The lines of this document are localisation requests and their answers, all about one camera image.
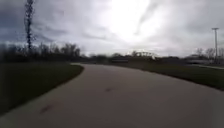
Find distant low buildings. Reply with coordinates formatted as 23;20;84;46
88;50;224;66

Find grey concrete path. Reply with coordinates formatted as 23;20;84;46
0;63;224;128

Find row of bare trees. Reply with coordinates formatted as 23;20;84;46
0;41;83;64

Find grass verge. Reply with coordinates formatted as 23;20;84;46
109;61;224;91

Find dark grass field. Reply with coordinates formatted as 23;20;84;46
0;61;85;116

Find tall thin dark tree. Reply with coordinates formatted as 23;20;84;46
23;0;36;51

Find light pole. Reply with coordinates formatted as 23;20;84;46
211;27;220;61

